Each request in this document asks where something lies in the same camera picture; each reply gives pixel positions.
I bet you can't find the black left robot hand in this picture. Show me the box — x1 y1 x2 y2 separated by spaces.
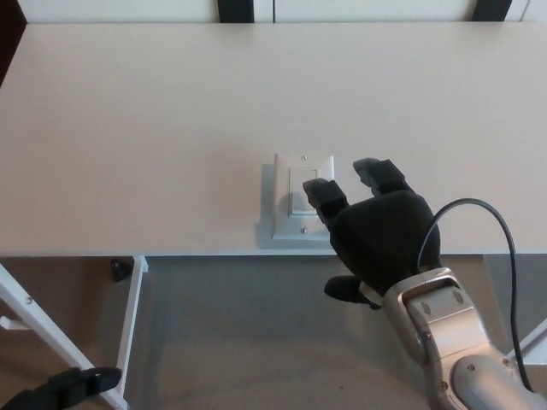
0 366 123 410

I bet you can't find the white rocker switch button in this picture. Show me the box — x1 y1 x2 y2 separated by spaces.
289 167 320 217

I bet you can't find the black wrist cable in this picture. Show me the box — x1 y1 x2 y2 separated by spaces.
416 198 534 393

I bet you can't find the small black floor object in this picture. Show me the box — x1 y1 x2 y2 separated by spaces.
110 258 131 283

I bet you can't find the white light switch wall plate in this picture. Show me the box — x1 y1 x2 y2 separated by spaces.
273 153 337 243

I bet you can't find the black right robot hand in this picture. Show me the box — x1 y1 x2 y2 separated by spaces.
302 157 442 311

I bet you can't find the black cabinet handle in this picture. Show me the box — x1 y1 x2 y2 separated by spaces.
216 0 256 23
471 0 513 21

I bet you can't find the white switch base plate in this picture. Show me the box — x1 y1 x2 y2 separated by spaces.
255 164 337 251

